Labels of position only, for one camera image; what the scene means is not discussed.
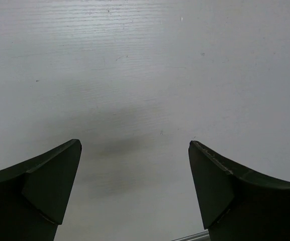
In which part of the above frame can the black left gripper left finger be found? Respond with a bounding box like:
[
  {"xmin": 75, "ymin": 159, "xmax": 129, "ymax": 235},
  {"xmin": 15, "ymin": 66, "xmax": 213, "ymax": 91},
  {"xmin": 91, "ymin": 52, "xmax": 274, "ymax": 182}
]
[{"xmin": 0, "ymin": 139, "xmax": 82, "ymax": 240}]

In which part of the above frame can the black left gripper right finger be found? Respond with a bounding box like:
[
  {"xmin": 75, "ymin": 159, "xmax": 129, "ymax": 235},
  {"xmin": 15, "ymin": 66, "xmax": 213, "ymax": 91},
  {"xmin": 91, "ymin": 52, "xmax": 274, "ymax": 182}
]
[{"xmin": 188, "ymin": 141, "xmax": 290, "ymax": 240}]

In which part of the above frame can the aluminium table edge rail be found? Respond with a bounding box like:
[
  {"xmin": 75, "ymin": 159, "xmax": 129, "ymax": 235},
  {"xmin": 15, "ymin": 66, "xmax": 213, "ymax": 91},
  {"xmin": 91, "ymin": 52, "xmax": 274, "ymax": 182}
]
[{"xmin": 172, "ymin": 230, "xmax": 210, "ymax": 241}]

